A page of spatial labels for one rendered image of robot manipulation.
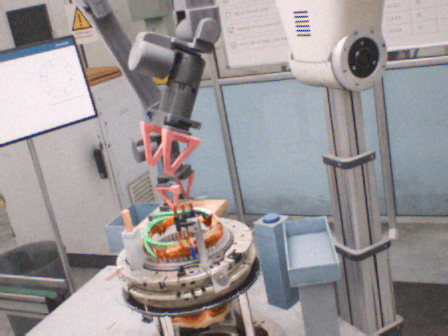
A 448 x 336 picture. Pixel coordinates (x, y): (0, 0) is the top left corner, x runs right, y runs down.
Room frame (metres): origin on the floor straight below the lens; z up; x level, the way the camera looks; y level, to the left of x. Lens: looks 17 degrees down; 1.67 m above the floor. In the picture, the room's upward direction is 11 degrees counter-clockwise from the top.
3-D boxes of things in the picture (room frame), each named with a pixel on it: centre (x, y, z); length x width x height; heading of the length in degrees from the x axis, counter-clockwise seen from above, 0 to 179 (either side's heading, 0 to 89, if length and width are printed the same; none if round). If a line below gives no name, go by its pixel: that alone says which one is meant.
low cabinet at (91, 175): (3.88, 0.99, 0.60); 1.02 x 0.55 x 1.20; 62
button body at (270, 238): (1.47, -0.10, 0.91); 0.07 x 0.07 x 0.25; 42
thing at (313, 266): (1.24, -0.16, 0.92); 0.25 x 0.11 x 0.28; 174
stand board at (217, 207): (1.56, 0.14, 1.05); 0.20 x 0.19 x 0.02; 65
